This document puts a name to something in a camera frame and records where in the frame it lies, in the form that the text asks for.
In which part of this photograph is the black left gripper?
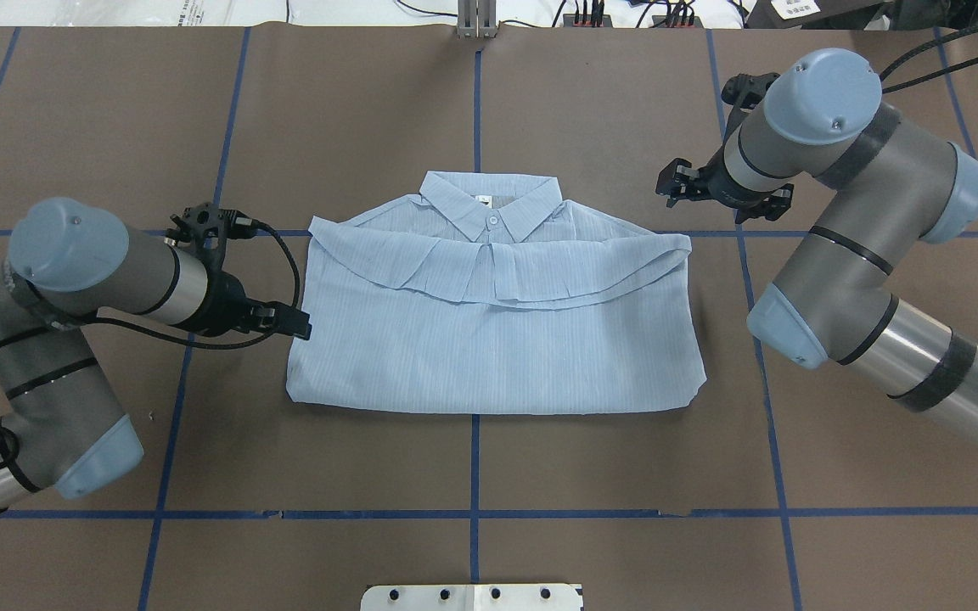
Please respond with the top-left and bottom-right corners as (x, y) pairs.
(166, 202), (312, 340)

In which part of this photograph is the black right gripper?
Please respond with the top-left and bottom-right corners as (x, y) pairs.
(655, 73), (793, 225)

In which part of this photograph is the light blue button-up shirt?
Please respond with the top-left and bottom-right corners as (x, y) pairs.
(286, 171), (707, 415)

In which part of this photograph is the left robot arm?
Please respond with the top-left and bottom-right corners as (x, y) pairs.
(0, 197), (311, 515)

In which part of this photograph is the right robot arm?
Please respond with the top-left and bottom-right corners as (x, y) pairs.
(655, 48), (978, 448)

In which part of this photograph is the aluminium frame post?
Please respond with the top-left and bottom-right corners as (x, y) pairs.
(457, 0), (500, 40)

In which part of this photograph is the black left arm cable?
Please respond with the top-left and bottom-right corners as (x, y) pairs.
(0, 219), (303, 472)

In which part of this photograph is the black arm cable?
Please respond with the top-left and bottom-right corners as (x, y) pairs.
(0, 219), (303, 472)
(878, 25), (978, 94)

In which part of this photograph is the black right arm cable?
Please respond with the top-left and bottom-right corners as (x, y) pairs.
(878, 25), (978, 94)

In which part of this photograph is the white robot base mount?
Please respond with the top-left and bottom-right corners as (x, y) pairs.
(360, 583), (585, 610)

